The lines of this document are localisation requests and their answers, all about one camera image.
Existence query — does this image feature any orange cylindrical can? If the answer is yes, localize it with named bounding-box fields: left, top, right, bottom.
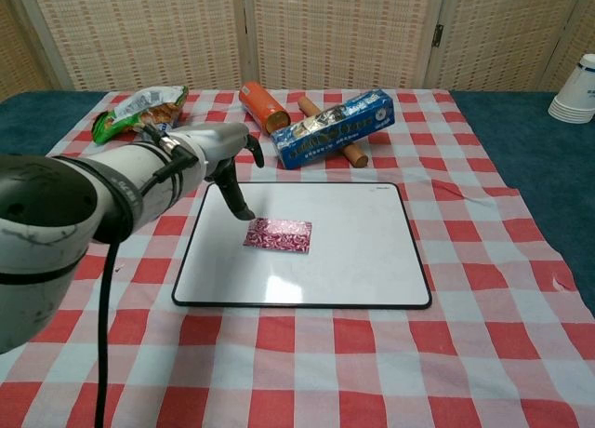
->
left=239, top=80, right=292, bottom=136

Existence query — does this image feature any stack of white paper cups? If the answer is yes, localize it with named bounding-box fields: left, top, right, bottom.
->
left=547, top=53, right=595, bottom=125

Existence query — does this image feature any red white checkered tablecloth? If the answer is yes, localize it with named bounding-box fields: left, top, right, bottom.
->
left=0, top=88, right=595, bottom=428

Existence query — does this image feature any green snack bag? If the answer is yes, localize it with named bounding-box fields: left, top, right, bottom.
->
left=90, top=84, right=190, bottom=145

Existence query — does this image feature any long blue box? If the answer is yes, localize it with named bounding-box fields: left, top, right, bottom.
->
left=270, top=88, right=396, bottom=171

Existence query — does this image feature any wooden rolling pin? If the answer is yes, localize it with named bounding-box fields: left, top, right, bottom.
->
left=297, top=96, right=369, bottom=168

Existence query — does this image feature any red patterned candy packet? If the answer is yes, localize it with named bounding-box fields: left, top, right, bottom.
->
left=242, top=217, right=313, bottom=257

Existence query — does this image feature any white board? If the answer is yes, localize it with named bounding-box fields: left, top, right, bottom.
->
left=171, top=181, right=433, bottom=310

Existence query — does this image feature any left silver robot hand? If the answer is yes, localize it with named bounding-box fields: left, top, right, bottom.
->
left=172, top=121, right=265, bottom=221

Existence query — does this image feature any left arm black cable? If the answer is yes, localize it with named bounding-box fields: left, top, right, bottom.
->
left=94, top=123, right=202, bottom=428

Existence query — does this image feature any woven folding screen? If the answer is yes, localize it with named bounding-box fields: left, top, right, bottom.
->
left=0, top=0, right=595, bottom=104

